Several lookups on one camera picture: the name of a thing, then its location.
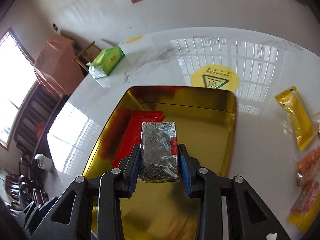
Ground clear pack pink sticks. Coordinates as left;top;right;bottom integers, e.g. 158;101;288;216
290;179;319;215

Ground white handheld device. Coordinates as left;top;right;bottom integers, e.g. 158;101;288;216
34;153;54;172

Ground gold packet with bird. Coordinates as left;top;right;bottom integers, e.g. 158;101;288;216
287;198;319;233

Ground green tissue pack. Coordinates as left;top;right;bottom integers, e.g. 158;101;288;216
87;46;125;79

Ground silver speckled snack block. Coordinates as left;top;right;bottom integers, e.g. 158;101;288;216
139;122;180;183

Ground dark wooden bench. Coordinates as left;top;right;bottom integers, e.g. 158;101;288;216
5;85;69;211

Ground small bamboo chair left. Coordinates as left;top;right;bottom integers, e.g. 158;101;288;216
73;41;102;73

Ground gold packet with silver strip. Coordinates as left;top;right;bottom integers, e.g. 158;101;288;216
274;86;319;151

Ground gold red tin box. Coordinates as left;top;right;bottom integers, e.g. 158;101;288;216
84;86;237;239

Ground side window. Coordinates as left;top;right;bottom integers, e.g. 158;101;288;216
1;30;36;149

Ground red snack packet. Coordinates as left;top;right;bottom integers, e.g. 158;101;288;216
111;110;164;168

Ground yellow edge sticker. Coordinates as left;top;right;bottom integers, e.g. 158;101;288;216
123;35;144;44

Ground pink covered cabinet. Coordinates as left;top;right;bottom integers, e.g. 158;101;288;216
34;34;84;99

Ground round yellow warning sticker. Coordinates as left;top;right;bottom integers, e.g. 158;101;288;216
190;64;239;92

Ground wall switch plate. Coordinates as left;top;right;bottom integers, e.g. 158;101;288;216
53;23;58;31

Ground clear bag orange crackers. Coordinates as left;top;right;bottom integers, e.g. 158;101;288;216
296;147;319;186

